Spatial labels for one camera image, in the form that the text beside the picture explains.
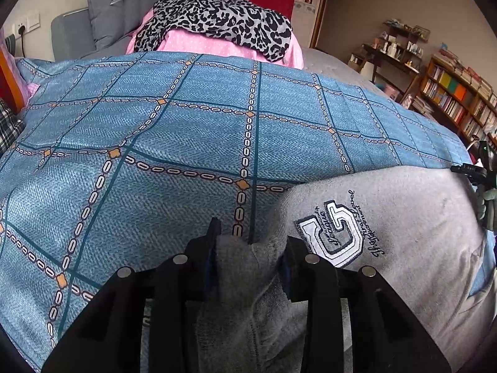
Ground grey quilted headboard cushion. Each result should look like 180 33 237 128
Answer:
51 0 157 62

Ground blue patterned bed cover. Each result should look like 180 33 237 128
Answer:
1 52 469 371

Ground leopard print cloth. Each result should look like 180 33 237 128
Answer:
133 0 292 62

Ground dark wooden desk shelf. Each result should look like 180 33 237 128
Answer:
348 19 431 103

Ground right hand green glove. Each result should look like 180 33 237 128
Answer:
477 189 496 232

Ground white wall socket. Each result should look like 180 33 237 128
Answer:
12 11 40 39

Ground wooden bookshelf with books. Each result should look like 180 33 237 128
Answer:
414 50 496 148

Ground plaid pillow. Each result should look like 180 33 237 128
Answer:
0 99 25 156

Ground grey sweat pants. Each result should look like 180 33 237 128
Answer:
196 167 496 372

